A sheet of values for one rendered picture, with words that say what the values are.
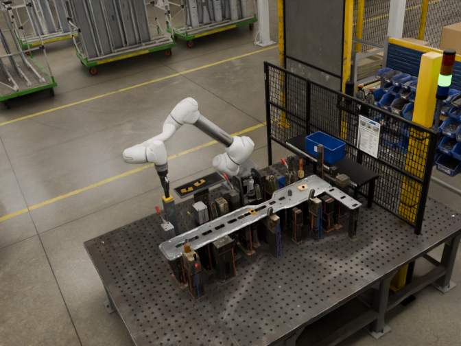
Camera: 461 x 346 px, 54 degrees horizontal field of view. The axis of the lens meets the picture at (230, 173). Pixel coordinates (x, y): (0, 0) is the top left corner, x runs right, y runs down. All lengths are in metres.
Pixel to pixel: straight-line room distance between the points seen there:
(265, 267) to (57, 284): 2.14
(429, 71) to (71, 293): 3.43
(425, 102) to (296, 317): 1.60
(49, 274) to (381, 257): 3.04
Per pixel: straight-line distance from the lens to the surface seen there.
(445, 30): 7.28
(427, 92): 3.18
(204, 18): 10.90
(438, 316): 4.08
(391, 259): 3.41
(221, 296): 3.12
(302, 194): 3.43
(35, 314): 4.45
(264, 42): 10.16
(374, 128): 3.53
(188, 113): 3.47
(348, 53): 5.18
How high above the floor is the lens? 3.00
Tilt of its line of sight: 33 degrees down
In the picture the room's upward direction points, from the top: 6 degrees counter-clockwise
